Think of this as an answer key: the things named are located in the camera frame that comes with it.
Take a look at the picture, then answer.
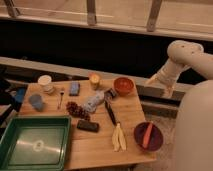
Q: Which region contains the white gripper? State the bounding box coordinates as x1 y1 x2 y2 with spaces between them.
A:
145 70 175 98

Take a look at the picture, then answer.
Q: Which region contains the yellow banana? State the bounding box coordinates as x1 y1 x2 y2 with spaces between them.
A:
112 123 127 151

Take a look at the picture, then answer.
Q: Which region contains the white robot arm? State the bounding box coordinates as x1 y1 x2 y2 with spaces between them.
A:
146 40 213 171

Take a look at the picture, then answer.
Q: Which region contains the red bowl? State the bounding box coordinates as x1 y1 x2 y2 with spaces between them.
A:
114 77 134 96

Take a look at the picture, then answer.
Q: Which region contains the orange carrot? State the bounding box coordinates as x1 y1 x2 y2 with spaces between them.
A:
142 122 153 148

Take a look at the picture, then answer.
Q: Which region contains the yellow cup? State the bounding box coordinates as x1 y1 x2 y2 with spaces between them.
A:
89 74 100 90

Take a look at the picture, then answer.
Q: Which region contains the crumpled white blue bag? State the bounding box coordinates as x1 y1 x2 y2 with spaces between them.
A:
82 91 105 113

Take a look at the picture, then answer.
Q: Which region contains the dark brown block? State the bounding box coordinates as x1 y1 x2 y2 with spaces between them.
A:
77 120 99 132

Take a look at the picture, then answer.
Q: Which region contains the red grapes bunch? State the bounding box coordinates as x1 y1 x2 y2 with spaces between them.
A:
66 101 90 121

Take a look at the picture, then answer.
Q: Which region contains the metal fork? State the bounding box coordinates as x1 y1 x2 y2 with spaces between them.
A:
57 87 65 110

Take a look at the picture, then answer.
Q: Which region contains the white cup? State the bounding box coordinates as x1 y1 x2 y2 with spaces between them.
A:
38 75 54 94

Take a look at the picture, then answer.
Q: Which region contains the green plastic tray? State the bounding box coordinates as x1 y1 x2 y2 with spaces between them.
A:
0 116 71 171

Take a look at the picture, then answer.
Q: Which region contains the black handled knife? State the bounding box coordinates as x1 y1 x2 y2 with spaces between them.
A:
105 101 116 125

